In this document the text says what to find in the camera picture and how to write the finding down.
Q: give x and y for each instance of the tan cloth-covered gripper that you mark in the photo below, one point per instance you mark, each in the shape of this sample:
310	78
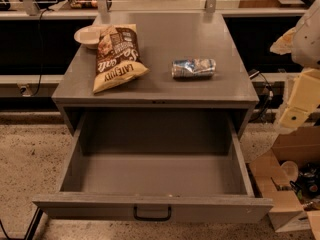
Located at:
307	40

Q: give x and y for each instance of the grey top drawer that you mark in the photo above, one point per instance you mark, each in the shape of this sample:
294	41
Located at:
188	159

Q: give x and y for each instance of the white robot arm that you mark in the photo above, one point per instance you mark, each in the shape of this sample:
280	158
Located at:
302	94

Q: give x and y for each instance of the grey metal drawer cabinet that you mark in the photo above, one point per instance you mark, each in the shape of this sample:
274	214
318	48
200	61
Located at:
164	37

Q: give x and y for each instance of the crushed silver blue can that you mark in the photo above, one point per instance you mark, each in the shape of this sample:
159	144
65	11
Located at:
193	68

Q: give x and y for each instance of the open cardboard box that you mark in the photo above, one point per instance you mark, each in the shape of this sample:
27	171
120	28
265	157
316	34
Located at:
287	214

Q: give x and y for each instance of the clear plastic cup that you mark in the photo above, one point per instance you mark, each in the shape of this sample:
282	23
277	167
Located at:
291	170

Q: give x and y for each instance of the dark bottle in box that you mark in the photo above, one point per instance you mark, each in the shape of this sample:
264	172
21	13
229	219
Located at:
309	175

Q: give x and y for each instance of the brown and cream chip bag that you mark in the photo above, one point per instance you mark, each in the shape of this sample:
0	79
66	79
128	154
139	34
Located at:
118	57

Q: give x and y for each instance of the small white bowl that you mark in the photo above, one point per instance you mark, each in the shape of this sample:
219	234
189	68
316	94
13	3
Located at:
88	36

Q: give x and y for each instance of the black metal leg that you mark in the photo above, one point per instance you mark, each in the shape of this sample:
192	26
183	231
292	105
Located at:
33	224

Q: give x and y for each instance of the black top drawer handle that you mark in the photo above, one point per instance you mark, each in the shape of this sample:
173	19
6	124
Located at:
152	214

